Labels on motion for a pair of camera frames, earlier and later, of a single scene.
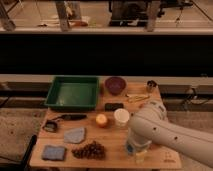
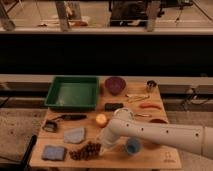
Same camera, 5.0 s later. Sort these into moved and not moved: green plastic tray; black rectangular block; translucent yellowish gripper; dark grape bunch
Moved: translucent yellowish gripper
Not moved: dark grape bunch; black rectangular block; green plastic tray
